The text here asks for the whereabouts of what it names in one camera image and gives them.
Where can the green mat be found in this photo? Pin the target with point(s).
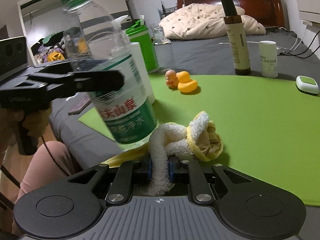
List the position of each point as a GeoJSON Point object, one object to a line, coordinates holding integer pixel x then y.
{"type": "Point", "coordinates": [250, 130]}

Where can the clear plastic water bottle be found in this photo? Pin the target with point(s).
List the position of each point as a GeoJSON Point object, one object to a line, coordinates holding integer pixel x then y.
{"type": "Point", "coordinates": [120, 100]}

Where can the white wardrobe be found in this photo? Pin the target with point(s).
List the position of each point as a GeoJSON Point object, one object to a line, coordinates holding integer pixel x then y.
{"type": "Point", "coordinates": [105, 5]}

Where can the orange duck toy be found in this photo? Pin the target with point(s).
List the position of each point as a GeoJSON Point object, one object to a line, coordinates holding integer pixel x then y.
{"type": "Point", "coordinates": [171, 78]}

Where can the small green and white box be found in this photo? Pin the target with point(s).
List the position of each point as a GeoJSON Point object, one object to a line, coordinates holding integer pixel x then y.
{"type": "Point", "coordinates": [307, 83]}

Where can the yellow rubber duck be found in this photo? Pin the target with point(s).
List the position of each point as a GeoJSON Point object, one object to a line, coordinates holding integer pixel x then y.
{"type": "Point", "coordinates": [187, 85]}

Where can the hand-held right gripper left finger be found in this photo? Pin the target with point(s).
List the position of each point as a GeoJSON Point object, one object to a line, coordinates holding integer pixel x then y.
{"type": "Point", "coordinates": [122, 180]}

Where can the brown spray bottle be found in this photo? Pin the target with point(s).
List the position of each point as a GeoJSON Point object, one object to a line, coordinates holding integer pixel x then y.
{"type": "Point", "coordinates": [237, 50]}

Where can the small clear glass bottle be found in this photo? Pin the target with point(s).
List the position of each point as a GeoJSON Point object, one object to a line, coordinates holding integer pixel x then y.
{"type": "Point", "coordinates": [160, 33]}

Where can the small white bottle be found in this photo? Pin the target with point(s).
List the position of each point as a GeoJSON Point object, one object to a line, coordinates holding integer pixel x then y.
{"type": "Point", "coordinates": [268, 60]}

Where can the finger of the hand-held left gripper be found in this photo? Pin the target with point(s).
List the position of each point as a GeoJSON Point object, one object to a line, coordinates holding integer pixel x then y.
{"type": "Point", "coordinates": [100, 81]}
{"type": "Point", "coordinates": [55, 66]}

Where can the smartphone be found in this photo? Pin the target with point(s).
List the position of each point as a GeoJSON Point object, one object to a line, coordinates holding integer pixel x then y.
{"type": "Point", "coordinates": [80, 106]}

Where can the cream patterned duvet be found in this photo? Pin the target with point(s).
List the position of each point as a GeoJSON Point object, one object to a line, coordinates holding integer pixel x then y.
{"type": "Point", "coordinates": [200, 22]}

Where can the white towel with yellow edge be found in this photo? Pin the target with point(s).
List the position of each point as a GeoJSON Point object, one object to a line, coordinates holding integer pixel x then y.
{"type": "Point", "coordinates": [175, 135]}

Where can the green tumbler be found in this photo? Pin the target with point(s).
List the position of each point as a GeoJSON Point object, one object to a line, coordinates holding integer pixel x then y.
{"type": "Point", "coordinates": [147, 52]}

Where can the red wooden headboard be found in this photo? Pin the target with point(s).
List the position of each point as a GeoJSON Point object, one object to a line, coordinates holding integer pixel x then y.
{"type": "Point", "coordinates": [262, 2]}

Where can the white pump bottle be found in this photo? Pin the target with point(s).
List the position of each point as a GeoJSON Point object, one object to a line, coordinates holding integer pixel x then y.
{"type": "Point", "coordinates": [146, 80]}

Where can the pile of clothes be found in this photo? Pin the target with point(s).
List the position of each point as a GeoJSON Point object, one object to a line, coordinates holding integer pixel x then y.
{"type": "Point", "coordinates": [53, 52]}

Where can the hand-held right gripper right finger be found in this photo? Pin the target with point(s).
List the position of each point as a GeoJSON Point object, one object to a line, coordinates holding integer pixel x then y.
{"type": "Point", "coordinates": [197, 180]}

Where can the person's leg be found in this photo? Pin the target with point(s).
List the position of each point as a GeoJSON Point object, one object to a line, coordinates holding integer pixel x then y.
{"type": "Point", "coordinates": [45, 170]}

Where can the person's left hand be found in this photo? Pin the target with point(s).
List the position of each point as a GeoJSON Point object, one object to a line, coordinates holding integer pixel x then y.
{"type": "Point", "coordinates": [12, 120]}

